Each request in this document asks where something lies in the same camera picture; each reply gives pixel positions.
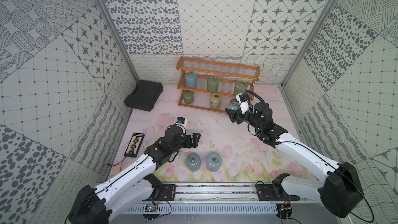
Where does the blue canister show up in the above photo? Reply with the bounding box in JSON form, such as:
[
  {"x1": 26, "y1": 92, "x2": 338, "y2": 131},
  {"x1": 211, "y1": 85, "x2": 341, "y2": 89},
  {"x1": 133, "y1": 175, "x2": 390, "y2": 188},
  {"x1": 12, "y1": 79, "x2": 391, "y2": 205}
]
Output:
[
  {"x1": 186, "y1": 153, "x2": 201, "y2": 172},
  {"x1": 206, "y1": 152, "x2": 222, "y2": 172},
  {"x1": 184, "y1": 72, "x2": 197, "y2": 88},
  {"x1": 229, "y1": 101, "x2": 240, "y2": 112}
]

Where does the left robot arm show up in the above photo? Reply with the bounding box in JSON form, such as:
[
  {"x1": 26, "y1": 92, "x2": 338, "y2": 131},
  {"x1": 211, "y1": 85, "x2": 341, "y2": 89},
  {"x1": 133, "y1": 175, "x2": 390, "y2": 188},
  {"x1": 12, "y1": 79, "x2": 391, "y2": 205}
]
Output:
[{"x1": 65, "y1": 123, "x2": 201, "y2": 224}]

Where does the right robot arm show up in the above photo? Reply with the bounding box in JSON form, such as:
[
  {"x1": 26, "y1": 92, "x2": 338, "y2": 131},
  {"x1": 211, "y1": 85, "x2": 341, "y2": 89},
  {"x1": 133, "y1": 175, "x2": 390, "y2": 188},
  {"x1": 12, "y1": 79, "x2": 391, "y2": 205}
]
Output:
[{"x1": 226, "y1": 102, "x2": 364, "y2": 218}]

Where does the wooden three-tier shelf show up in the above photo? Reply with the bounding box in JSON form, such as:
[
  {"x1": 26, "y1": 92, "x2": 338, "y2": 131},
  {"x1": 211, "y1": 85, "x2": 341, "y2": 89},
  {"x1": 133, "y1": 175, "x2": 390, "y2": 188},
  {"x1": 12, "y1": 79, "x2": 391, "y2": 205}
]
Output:
[{"x1": 176, "y1": 57, "x2": 261, "y2": 114}]

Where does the green canister bottom right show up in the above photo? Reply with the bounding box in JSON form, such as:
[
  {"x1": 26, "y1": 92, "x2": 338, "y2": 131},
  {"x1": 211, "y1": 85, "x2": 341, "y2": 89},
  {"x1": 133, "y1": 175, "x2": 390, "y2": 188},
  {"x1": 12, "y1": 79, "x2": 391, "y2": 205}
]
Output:
[{"x1": 230, "y1": 98, "x2": 238, "y2": 104}]

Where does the green canister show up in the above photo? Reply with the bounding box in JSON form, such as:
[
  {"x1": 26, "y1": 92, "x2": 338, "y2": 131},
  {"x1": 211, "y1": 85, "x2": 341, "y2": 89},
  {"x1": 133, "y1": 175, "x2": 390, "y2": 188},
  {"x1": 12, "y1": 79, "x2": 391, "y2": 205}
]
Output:
[
  {"x1": 230, "y1": 98, "x2": 238, "y2": 104},
  {"x1": 182, "y1": 90, "x2": 194, "y2": 104},
  {"x1": 207, "y1": 77, "x2": 219, "y2": 93},
  {"x1": 233, "y1": 82, "x2": 248, "y2": 95}
]

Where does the yellow-green canister bottom centre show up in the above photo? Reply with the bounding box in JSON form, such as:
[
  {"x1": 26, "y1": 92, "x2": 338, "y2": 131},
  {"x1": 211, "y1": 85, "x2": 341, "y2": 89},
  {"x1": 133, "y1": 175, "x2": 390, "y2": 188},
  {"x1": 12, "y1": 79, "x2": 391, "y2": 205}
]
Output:
[{"x1": 210, "y1": 94, "x2": 222, "y2": 110}]

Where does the green canister middle right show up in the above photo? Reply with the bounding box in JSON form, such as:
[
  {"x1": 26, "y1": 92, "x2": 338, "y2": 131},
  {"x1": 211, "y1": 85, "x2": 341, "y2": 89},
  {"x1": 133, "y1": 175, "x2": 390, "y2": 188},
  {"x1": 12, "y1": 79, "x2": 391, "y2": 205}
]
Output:
[{"x1": 233, "y1": 82, "x2": 248, "y2": 95}]

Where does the green canister middle centre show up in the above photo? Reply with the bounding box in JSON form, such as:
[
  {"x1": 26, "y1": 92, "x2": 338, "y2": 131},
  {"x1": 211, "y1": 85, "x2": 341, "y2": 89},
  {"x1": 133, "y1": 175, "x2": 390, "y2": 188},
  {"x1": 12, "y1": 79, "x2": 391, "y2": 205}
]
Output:
[{"x1": 207, "y1": 77, "x2": 219, "y2": 93}]

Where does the green canister bottom left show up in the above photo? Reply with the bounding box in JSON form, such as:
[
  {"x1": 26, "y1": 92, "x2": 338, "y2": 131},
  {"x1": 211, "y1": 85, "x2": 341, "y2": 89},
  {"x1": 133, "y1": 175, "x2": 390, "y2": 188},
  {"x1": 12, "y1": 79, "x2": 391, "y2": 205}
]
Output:
[{"x1": 182, "y1": 90, "x2": 194, "y2": 104}]

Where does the black plastic tool case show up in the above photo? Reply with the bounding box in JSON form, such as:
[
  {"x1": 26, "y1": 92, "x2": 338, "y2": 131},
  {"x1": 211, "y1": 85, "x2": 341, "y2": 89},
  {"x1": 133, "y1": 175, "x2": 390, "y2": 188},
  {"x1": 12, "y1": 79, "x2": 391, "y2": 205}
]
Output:
[{"x1": 124, "y1": 80, "x2": 163, "y2": 112}]

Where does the left controller board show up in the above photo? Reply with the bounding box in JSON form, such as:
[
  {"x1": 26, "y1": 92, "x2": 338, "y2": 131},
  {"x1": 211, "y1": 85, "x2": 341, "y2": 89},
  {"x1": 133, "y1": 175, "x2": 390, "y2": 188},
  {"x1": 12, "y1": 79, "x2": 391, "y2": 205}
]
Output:
[{"x1": 143, "y1": 205, "x2": 159, "y2": 220}]

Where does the controller board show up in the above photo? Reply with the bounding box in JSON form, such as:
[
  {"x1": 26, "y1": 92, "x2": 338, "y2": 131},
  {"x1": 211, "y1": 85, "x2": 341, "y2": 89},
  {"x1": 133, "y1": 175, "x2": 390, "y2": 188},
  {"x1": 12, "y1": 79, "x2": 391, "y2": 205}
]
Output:
[
  {"x1": 277, "y1": 203, "x2": 292, "y2": 220},
  {"x1": 143, "y1": 205, "x2": 159, "y2": 220}
]

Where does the right controller board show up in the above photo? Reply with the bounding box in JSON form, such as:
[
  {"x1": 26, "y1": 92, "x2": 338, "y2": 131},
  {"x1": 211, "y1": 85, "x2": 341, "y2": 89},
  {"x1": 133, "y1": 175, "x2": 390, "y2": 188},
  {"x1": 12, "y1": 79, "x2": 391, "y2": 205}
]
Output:
[{"x1": 277, "y1": 203, "x2": 292, "y2": 220}]

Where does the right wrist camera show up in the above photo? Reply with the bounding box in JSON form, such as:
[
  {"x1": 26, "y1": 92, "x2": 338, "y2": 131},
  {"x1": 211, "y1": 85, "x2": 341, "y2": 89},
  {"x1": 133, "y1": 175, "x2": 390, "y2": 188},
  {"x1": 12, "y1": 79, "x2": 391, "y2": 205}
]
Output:
[{"x1": 239, "y1": 100, "x2": 250, "y2": 115}]

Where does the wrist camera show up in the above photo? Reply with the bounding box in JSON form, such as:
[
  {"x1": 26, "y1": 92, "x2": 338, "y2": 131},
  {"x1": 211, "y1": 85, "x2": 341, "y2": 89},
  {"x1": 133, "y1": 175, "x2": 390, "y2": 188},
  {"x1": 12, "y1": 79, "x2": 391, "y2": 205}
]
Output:
[
  {"x1": 175, "y1": 117, "x2": 186, "y2": 126},
  {"x1": 239, "y1": 100, "x2": 250, "y2": 115}
]

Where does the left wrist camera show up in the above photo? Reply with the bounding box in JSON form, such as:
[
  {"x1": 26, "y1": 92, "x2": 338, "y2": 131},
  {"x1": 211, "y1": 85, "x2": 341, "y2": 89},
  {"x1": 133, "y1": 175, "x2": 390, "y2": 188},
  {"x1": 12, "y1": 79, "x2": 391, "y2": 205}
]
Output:
[{"x1": 175, "y1": 117, "x2": 186, "y2": 126}]

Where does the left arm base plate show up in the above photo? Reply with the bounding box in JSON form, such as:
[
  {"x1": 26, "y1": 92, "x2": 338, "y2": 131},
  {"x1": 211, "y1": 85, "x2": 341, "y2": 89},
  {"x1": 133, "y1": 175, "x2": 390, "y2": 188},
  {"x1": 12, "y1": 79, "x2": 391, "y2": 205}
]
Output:
[{"x1": 151, "y1": 184, "x2": 176, "y2": 201}]

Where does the aluminium mounting rail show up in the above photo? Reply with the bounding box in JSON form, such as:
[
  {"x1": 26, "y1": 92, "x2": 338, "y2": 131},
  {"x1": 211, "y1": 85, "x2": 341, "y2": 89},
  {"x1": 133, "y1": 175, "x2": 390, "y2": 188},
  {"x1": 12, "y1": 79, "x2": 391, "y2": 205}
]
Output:
[{"x1": 163, "y1": 181, "x2": 321, "y2": 203}]

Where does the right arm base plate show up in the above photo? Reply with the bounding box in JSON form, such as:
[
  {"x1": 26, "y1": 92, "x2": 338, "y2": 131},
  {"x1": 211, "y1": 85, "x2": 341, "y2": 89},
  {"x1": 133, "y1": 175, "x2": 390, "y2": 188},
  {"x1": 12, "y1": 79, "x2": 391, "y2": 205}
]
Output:
[{"x1": 255, "y1": 183, "x2": 300, "y2": 201}]

